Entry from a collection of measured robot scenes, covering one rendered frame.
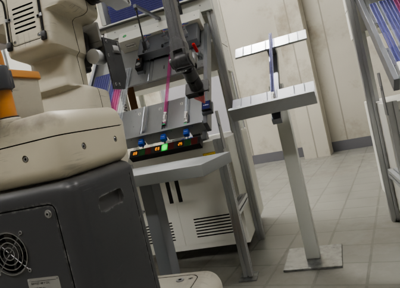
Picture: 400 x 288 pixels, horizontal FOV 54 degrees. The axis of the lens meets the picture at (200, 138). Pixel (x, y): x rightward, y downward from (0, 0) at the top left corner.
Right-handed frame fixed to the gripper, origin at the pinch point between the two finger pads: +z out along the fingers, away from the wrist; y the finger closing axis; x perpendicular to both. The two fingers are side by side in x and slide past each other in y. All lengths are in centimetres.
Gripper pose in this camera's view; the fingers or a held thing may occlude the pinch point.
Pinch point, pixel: (203, 100)
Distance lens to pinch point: 170.3
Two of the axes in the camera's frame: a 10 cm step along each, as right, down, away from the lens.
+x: 0.0, 7.9, -6.2
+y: -9.4, 2.1, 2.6
